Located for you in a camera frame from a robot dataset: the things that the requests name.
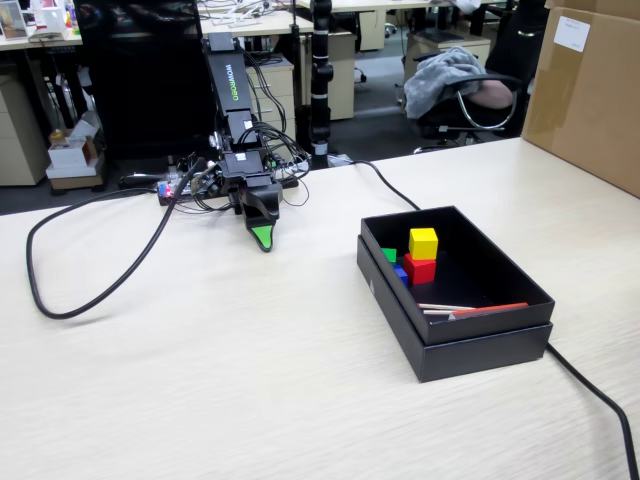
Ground black open box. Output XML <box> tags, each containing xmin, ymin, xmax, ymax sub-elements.
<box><xmin>356</xmin><ymin>234</ymin><xmax>554</xmax><ymax>384</ymax></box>

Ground chrome-armed office chair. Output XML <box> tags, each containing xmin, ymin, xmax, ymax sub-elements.
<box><xmin>412</xmin><ymin>49</ymin><xmax>531</xmax><ymax>154</ymax></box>

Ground black oval device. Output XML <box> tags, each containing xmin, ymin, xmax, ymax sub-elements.
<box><xmin>118</xmin><ymin>172</ymin><xmax>161</xmax><ymax>190</ymax></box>

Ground black high-back chair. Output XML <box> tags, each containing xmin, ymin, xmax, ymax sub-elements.
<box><xmin>487</xmin><ymin>0</ymin><xmax>549</xmax><ymax>139</ymax></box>

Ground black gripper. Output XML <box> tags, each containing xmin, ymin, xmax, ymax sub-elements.
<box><xmin>219</xmin><ymin>152</ymin><xmax>285</xmax><ymax>254</ymax></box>

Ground thin black stand pole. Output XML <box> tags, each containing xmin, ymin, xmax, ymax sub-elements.
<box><xmin>289</xmin><ymin>0</ymin><xmax>305</xmax><ymax>146</ymax></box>

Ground beige wide cabinet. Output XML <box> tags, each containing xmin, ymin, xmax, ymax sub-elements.
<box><xmin>0</xmin><ymin>74</ymin><xmax>51</xmax><ymax>187</ymax></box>

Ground thick black stand pole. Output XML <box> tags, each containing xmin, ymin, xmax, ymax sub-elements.
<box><xmin>308</xmin><ymin>0</ymin><xmax>335</xmax><ymax>169</ymax></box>

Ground large brown cardboard box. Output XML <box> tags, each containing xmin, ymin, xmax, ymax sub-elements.
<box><xmin>521</xmin><ymin>0</ymin><xmax>640</xmax><ymax>199</ymax></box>

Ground thin black robot wires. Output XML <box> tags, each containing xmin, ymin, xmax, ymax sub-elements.
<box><xmin>234</xmin><ymin>49</ymin><xmax>314</xmax><ymax>211</ymax></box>

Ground small white cardboard box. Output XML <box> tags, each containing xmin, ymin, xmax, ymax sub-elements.
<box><xmin>45</xmin><ymin>127</ymin><xmax>107</xmax><ymax>191</ymax></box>

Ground robot controller board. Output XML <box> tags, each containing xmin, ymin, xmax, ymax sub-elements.
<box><xmin>157</xmin><ymin>169</ymin><xmax>301</xmax><ymax>207</ymax></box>

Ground red wooden cube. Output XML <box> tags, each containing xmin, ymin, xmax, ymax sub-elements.
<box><xmin>402</xmin><ymin>253</ymin><xmax>437</xmax><ymax>286</ymax></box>

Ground black power cable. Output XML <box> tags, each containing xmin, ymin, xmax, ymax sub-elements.
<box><xmin>344</xmin><ymin>158</ymin><xmax>640</xmax><ymax>480</ymax></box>

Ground pink cushion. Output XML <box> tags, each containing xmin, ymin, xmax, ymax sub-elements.
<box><xmin>472</xmin><ymin>79</ymin><xmax>515</xmax><ymax>110</ymax></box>

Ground thick black camera cable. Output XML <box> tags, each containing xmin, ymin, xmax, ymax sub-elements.
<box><xmin>25</xmin><ymin>159</ymin><xmax>206</xmax><ymax>321</ymax></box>

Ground desk photo frame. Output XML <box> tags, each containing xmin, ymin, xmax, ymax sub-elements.
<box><xmin>0</xmin><ymin>0</ymin><xmax>30</xmax><ymax>41</ymax></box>

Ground red pencil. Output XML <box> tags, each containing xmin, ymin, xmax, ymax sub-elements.
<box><xmin>449</xmin><ymin>301</ymin><xmax>530</xmax><ymax>321</ymax></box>

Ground grey blanket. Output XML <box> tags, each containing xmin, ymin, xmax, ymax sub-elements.
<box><xmin>403</xmin><ymin>45</ymin><xmax>489</xmax><ymax>120</ymax></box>

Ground beige tall cabinet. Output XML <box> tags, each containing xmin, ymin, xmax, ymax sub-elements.
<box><xmin>327</xmin><ymin>29</ymin><xmax>360</xmax><ymax>121</ymax></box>

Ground black cardboard box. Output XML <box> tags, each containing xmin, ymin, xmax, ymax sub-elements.
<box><xmin>359</xmin><ymin>204</ymin><xmax>556</xmax><ymax>346</ymax></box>

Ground beige office desk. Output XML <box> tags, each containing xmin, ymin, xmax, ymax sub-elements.
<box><xmin>199</xmin><ymin>8</ymin><xmax>315</xmax><ymax>40</ymax></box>

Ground yellow wooden cube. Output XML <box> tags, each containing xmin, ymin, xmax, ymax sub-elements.
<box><xmin>408</xmin><ymin>227</ymin><xmax>440</xmax><ymax>262</ymax></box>

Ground black mesh office chair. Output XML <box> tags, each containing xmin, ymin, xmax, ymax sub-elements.
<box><xmin>73</xmin><ymin>0</ymin><xmax>219</xmax><ymax>161</ymax></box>

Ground beige drawer cabinet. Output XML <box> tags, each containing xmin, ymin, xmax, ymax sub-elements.
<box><xmin>244</xmin><ymin>53</ymin><xmax>296</xmax><ymax>146</ymax></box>

